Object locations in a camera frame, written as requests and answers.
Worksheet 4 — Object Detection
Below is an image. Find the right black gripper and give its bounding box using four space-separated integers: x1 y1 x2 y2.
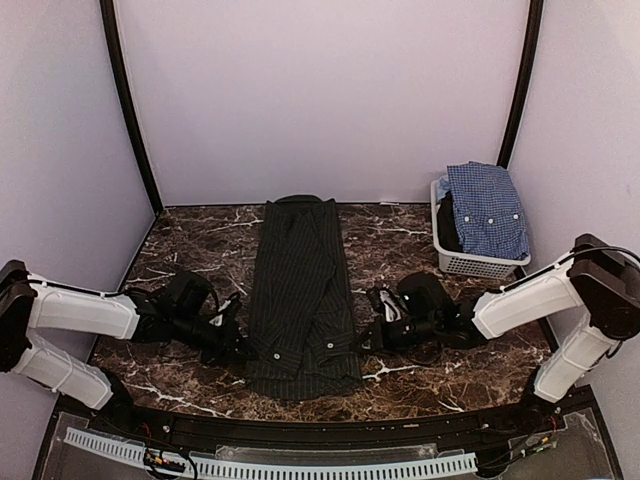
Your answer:
349 314 439 358

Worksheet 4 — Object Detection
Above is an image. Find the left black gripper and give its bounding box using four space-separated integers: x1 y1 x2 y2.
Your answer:
171 310 258 367

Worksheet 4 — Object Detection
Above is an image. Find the black pinstriped long sleeve shirt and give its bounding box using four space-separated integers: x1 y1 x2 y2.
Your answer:
246 195 361 401

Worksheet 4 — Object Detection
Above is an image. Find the white perforated plastic basket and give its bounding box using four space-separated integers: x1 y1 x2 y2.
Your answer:
430 180 531 280

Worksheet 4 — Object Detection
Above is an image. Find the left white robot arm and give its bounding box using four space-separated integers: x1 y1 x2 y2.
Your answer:
1 260 256 436

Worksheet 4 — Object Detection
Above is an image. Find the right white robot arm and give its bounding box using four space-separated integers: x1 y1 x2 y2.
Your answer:
351 234 639 434

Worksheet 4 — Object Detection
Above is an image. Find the blue checkered long sleeve shirt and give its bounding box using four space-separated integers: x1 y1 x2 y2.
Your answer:
447 161 530 260

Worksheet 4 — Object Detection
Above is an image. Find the black garment in basket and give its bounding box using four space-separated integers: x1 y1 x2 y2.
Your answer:
437 192 463 252

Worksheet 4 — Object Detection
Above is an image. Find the light blue shirt in basket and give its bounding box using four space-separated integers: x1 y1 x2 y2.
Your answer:
436 174 451 203

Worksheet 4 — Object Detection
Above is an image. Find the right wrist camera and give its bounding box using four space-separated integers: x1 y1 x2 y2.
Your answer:
366 272 451 323

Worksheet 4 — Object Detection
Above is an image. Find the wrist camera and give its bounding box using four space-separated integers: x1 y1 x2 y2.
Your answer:
162 271 242 327
366 272 451 323

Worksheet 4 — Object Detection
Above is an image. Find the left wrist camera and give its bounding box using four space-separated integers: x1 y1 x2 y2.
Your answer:
162 271 242 327

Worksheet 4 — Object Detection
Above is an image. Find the black front table rail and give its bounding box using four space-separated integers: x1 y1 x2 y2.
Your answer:
90 404 557 451

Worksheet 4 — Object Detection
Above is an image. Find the white slotted cable duct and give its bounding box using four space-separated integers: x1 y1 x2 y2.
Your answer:
64 427 477 479

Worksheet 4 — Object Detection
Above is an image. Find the left black frame post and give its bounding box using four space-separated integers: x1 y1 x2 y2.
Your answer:
99 0 164 216

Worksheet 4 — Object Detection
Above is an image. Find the black frame post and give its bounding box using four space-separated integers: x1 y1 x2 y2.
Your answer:
496 0 544 169
99 0 164 216

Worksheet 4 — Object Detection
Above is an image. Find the right black frame post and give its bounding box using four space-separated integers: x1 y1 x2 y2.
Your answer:
496 0 544 169

